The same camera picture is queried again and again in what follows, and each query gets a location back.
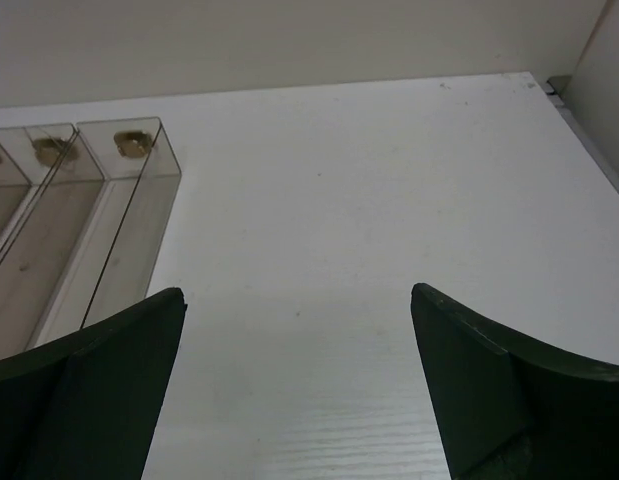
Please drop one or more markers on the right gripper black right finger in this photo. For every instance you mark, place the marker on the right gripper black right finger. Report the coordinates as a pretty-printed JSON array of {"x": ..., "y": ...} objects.
[{"x": 509, "y": 406}]

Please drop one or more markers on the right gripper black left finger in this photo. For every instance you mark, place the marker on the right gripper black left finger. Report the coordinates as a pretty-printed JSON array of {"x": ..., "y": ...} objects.
[{"x": 86, "y": 406}]

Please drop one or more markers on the clear bin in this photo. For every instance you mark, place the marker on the clear bin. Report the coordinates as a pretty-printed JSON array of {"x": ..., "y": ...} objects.
[
  {"x": 40, "y": 246},
  {"x": 14, "y": 186},
  {"x": 111, "y": 267}
]

